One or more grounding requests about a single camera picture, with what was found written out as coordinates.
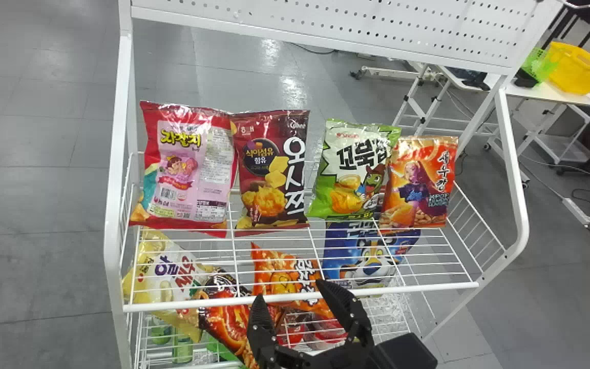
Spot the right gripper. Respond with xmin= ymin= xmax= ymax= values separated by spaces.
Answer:
xmin=246 ymin=279 xmax=378 ymax=369

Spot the black red snack packet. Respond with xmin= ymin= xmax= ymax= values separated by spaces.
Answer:
xmin=195 ymin=272 xmax=286 ymax=369

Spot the blue snack packet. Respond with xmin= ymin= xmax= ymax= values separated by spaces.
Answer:
xmin=322 ymin=219 xmax=422 ymax=291

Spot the yellow snack packet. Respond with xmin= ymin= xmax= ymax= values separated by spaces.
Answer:
xmin=122 ymin=229 xmax=220 ymax=343

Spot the maroon snack packet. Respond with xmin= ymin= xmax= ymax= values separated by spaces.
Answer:
xmin=230 ymin=109 xmax=311 ymax=237

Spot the green snack packet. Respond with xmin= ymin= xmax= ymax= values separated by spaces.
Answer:
xmin=307 ymin=119 xmax=402 ymax=221

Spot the orange purple snack packet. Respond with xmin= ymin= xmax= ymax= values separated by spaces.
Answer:
xmin=378 ymin=135 xmax=459 ymax=230

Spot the red pink snack packet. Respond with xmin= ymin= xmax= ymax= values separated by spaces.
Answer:
xmin=129 ymin=100 xmax=238 ymax=239

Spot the green basket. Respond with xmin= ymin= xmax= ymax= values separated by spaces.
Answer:
xmin=521 ymin=47 xmax=562 ymax=84

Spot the yellow basket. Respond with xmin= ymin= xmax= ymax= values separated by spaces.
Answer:
xmin=545 ymin=41 xmax=590 ymax=96

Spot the white power strip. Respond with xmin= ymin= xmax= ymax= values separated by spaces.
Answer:
xmin=561 ymin=197 xmax=590 ymax=227

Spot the white side table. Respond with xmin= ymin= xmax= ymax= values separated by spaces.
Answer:
xmin=483 ymin=72 xmax=590 ymax=171

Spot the white wire rack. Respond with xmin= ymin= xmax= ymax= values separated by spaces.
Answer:
xmin=103 ymin=0 xmax=565 ymax=369

